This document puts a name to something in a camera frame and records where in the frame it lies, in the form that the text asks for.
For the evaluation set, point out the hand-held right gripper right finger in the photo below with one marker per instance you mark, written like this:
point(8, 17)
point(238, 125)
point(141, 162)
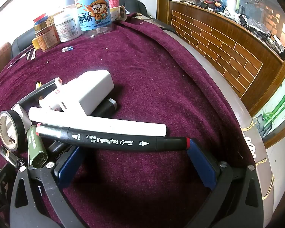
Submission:
point(201, 163)

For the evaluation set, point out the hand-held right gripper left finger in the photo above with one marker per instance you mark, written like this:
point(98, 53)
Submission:
point(68, 163)

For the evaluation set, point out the green tube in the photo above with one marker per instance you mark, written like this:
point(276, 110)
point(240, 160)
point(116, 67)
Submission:
point(34, 147)

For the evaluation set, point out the black lipstick gold band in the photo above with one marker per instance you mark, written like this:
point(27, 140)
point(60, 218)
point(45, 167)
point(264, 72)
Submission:
point(11, 158)

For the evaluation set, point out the black art marker red bands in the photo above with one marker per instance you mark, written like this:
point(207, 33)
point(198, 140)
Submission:
point(109, 141)

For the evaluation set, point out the black tape roll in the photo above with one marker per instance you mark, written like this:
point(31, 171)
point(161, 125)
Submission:
point(19, 121)

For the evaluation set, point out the white plastic pipe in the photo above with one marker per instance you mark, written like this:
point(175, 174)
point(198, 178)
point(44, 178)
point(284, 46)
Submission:
point(133, 128)

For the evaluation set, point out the black marker white cap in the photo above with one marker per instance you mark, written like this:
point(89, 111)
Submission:
point(35, 95)

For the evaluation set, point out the white charger adapter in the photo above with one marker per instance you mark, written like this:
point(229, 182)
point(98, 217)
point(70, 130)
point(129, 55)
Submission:
point(95, 90)

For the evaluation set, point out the wooden counter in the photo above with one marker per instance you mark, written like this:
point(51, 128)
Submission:
point(216, 52)

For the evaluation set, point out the metal clip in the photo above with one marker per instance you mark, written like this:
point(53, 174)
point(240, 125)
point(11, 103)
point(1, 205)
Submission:
point(10, 64)

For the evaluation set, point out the white pen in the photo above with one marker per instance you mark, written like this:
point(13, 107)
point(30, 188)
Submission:
point(33, 54)

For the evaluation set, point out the thin silver pen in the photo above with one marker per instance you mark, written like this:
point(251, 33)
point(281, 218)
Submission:
point(28, 54)

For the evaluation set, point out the orange jar red lid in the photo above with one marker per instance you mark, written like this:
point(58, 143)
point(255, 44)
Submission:
point(46, 36)

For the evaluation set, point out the white plastic jar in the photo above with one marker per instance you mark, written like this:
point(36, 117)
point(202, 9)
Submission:
point(66, 26)

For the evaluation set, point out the clear jar blue cartoon label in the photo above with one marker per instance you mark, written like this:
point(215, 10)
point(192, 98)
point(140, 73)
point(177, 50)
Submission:
point(95, 11)

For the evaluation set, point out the beige paper roll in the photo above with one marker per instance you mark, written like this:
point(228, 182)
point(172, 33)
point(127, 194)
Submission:
point(118, 13)

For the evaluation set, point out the white flower pot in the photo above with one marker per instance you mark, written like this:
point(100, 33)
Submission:
point(232, 0)

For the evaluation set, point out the pink mesh cup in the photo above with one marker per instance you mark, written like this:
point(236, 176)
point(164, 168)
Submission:
point(114, 0)

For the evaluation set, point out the bamboo wall sticker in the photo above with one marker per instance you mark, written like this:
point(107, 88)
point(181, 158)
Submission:
point(275, 109)

